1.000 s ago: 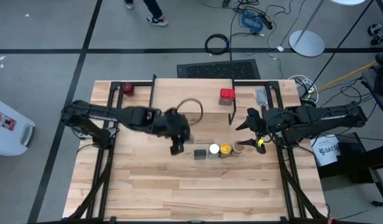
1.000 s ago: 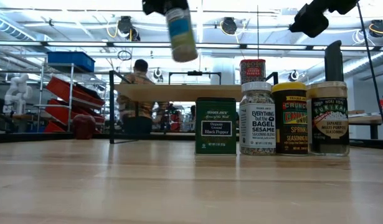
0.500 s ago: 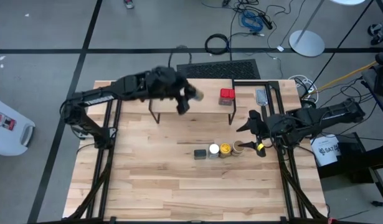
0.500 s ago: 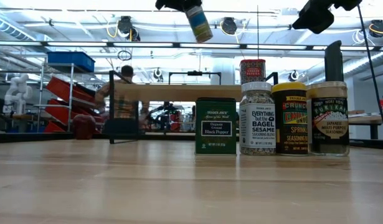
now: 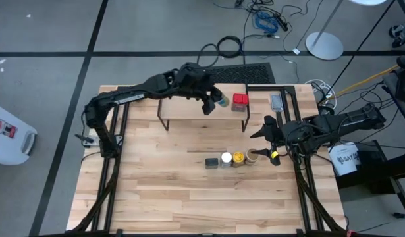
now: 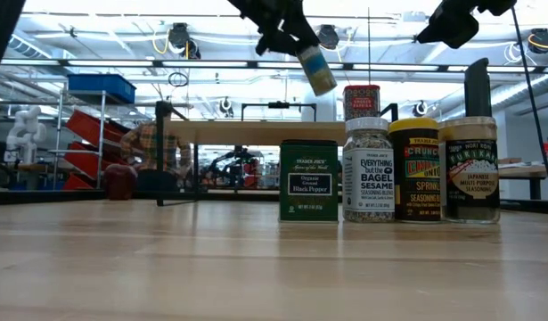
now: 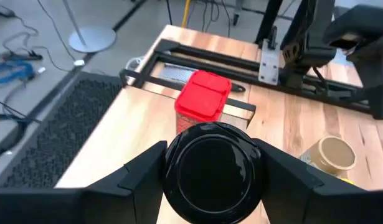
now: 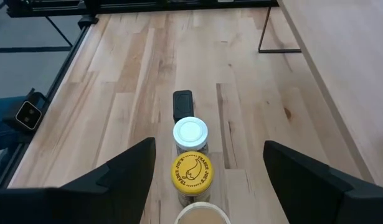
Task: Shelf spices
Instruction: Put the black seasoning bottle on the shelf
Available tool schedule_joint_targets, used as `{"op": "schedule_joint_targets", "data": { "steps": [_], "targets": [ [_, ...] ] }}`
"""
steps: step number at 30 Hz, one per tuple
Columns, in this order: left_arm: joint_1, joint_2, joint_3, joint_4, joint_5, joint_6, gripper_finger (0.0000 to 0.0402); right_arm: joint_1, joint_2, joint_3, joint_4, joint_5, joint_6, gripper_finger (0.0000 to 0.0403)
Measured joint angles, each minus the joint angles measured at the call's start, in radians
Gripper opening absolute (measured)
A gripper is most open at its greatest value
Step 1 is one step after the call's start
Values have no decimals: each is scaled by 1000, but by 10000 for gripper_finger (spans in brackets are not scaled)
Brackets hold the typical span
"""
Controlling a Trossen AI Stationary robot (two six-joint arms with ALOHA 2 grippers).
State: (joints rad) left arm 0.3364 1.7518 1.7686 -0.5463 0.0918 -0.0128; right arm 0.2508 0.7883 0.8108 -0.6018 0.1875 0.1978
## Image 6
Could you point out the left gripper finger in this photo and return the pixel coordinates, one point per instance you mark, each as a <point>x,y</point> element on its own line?
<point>300,33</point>
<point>275,48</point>

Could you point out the black-lid green-label spice jar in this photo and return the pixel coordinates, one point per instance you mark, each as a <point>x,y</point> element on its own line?
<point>318,73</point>

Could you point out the red-lid smoked paprika tin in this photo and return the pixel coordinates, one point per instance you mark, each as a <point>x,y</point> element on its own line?
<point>362,103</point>

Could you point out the green black pepper tin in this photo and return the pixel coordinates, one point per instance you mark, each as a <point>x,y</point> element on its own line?
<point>309,178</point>

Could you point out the tan-lid furikake jar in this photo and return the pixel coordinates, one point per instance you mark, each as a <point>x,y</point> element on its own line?
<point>471,178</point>

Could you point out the yellow-lid chili onion jar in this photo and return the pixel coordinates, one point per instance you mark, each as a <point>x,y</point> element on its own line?
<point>416,178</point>

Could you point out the white-lid bagel sesame jar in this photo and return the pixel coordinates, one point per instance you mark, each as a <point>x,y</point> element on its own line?
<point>369,178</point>

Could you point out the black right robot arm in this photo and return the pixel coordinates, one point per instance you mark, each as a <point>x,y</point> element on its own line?
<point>496,5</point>

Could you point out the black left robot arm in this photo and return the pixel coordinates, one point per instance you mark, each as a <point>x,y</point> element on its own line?
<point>4,53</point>

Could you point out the wooden shelf riser black legs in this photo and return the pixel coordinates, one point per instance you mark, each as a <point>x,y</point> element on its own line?
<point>256,132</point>

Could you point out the black ceiling spotlight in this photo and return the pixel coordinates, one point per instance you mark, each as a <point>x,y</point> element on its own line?
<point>180,38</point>
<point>419,108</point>
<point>226,105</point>
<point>541,40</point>
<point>329,35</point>

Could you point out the thin black diagonal rod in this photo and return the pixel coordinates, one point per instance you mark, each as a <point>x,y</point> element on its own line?
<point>534,100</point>

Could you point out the person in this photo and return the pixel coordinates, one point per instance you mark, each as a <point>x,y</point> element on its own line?
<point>142,140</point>

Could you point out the wooden background table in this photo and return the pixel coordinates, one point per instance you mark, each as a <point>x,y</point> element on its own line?
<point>527,169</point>

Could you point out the blue storage bin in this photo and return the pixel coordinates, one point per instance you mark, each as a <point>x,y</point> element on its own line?
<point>102,87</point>

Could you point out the metal shelving rack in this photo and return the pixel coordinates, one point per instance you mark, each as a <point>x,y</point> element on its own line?
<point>102,111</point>

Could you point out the red storage bin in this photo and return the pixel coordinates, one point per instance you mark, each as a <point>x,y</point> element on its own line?
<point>84,160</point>
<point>77,183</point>
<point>91,127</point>

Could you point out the dark red cup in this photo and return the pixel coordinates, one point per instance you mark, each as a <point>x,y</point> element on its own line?
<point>120,183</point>

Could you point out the white robot figure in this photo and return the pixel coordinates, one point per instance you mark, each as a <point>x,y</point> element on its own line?
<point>26,129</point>

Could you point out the black background gantry frame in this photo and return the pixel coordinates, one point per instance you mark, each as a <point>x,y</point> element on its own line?
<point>278,105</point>

